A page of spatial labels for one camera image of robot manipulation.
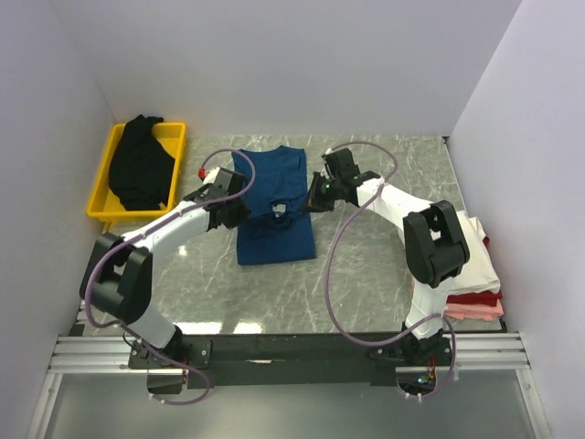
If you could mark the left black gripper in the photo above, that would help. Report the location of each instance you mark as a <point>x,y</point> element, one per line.
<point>240,217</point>

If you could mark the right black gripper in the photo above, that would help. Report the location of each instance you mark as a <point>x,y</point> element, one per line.
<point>321,205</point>

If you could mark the blue printed t-shirt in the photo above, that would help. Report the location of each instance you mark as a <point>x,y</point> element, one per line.
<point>277,230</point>

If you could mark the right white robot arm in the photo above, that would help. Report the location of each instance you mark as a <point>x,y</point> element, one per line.
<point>435,247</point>

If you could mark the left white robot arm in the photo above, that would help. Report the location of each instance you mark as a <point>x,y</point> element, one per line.
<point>119,276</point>

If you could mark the black t-shirt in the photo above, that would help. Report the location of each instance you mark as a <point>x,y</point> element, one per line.
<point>141,170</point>

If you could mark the yellow plastic bin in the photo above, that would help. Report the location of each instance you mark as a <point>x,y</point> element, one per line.
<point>104,206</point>

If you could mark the black base beam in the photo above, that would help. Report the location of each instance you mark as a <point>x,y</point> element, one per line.
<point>278,359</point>

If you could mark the white folded t-shirt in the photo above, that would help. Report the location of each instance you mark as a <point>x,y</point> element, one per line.
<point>478,274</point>

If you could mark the red folded t-shirt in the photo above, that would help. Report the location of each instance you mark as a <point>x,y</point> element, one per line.
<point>488,297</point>

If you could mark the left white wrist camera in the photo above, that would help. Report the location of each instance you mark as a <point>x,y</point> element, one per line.
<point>208,176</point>

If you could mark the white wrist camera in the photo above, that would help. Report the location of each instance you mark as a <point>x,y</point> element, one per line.
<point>330,165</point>
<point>208,176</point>

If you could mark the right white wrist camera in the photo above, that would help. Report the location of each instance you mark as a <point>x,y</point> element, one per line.
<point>330,165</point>

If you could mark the aluminium rail frame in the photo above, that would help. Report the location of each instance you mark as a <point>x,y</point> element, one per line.
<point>208,311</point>

